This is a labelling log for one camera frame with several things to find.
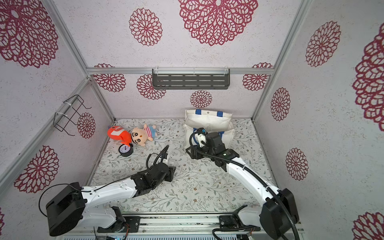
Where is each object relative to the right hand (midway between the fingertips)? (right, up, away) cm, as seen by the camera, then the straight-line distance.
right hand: (190, 147), depth 78 cm
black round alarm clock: (-43, -4, +21) cm, 48 cm away
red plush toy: (-50, +8, +24) cm, 56 cm away
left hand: (-10, -13, +7) cm, 18 cm away
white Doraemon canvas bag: (+14, +15, +19) cm, 28 cm away
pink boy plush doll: (-34, +6, +22) cm, 41 cm away
